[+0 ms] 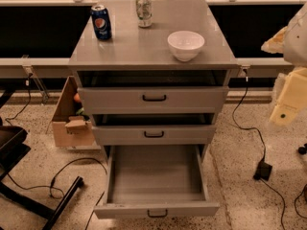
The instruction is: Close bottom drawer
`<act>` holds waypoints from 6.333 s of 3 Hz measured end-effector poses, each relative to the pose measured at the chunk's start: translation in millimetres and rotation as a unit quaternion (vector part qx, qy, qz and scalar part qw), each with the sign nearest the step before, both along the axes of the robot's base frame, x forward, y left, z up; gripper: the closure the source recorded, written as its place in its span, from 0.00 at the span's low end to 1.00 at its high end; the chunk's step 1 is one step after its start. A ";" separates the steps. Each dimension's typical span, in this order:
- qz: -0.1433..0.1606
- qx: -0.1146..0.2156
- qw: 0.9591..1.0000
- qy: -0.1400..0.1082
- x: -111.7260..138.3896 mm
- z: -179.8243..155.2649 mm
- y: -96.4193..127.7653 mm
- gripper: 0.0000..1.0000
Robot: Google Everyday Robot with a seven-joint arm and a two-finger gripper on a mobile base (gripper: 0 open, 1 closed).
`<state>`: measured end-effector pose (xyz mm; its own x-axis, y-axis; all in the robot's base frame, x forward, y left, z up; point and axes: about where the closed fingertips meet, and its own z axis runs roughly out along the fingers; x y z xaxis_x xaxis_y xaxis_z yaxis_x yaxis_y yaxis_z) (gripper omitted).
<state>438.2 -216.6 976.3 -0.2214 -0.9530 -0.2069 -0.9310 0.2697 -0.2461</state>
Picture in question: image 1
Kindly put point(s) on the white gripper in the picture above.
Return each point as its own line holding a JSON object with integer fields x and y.
{"x": 297, "y": 42}

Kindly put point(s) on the grey bottom drawer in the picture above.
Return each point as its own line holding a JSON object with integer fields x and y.
{"x": 155, "y": 182}

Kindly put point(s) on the grey drawer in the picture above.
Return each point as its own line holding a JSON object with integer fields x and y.
{"x": 153, "y": 129}
{"x": 149, "y": 92}
{"x": 155, "y": 182}

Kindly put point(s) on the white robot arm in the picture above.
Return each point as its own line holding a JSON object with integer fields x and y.
{"x": 291, "y": 42}

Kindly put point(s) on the grey drawer cabinet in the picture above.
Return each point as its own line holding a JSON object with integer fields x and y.
{"x": 134, "y": 48}

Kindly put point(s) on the grey middle drawer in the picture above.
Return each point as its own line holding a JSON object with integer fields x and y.
{"x": 153, "y": 129}

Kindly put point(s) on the grey top drawer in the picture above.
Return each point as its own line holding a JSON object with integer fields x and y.
{"x": 149, "y": 92}

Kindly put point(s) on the black caster wheel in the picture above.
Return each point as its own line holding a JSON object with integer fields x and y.
{"x": 303, "y": 149}

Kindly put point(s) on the white bowl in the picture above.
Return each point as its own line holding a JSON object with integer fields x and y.
{"x": 185, "y": 45}

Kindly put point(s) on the white green soda can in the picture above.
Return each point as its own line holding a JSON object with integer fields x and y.
{"x": 144, "y": 13}

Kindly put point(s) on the blue pepsi can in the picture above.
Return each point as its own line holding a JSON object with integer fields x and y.
{"x": 101, "y": 22}

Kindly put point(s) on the orange fruit in box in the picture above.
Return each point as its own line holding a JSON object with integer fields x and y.
{"x": 77, "y": 98}

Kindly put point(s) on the brown cardboard box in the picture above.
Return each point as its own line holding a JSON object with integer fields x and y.
{"x": 69, "y": 128}

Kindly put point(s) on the black chair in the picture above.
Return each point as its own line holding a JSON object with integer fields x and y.
{"x": 43, "y": 174}

